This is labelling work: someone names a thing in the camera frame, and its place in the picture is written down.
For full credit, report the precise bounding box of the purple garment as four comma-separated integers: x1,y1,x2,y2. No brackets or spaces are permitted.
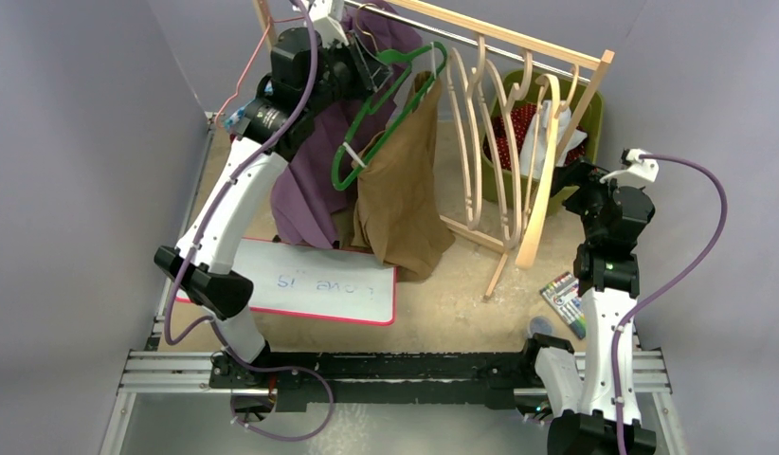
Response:
270,8,423,249

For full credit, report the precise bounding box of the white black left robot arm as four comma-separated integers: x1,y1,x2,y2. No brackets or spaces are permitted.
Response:
154,27,392,388

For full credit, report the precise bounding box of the blue floral garment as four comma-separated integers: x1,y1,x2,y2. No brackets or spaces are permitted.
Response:
223,106,245,130

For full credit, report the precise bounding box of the pink wire hanger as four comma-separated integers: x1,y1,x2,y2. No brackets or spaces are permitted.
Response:
212,19,276,127

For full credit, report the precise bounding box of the tan garment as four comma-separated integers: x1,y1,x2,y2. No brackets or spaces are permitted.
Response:
350,81,455,282

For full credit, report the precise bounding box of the marker pen pack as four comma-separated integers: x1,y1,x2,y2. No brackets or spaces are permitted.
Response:
539,271,587,340

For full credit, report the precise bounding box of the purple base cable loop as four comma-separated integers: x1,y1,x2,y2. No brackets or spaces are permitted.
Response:
230,367,335,444

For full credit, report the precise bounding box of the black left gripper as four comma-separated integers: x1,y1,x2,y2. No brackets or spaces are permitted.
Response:
305,31,393,117

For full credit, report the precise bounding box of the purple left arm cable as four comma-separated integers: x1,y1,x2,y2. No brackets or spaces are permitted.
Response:
163,0,319,348

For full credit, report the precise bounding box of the wooden clothes rack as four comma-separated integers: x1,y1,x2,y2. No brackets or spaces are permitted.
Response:
251,0,615,302

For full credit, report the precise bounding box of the pink-framed whiteboard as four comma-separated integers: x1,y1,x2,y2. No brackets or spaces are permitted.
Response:
174,237,398,328

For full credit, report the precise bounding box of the red polka dot skirt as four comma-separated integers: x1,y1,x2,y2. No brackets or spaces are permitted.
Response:
483,103,586,172

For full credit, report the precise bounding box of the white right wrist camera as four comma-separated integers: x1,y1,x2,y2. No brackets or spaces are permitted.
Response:
600,148,660,189

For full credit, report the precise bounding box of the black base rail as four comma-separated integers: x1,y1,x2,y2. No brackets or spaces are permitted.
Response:
208,335,574,412

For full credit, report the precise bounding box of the white garment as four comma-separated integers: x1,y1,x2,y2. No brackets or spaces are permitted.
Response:
519,100,589,183

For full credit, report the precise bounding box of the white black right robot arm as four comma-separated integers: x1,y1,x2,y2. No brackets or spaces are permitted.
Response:
519,157,659,454

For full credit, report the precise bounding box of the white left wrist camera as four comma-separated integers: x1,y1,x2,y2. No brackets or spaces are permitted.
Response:
303,0,348,47

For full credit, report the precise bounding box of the small blue round lid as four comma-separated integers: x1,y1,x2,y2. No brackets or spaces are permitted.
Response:
527,316,554,337

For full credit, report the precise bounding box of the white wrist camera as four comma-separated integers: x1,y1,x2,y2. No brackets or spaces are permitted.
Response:
303,0,348,47
600,148,660,189

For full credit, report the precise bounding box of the green plastic hanger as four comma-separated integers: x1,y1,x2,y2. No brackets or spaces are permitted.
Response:
331,41,448,191

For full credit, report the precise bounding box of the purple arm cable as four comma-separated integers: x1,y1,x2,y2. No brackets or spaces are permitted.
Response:
610,154,729,455
163,0,319,348

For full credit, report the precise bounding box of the green plastic bin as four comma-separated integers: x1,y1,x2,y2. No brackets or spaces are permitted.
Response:
480,68,606,218

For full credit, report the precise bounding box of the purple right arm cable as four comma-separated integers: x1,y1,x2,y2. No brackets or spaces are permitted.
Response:
610,154,729,455

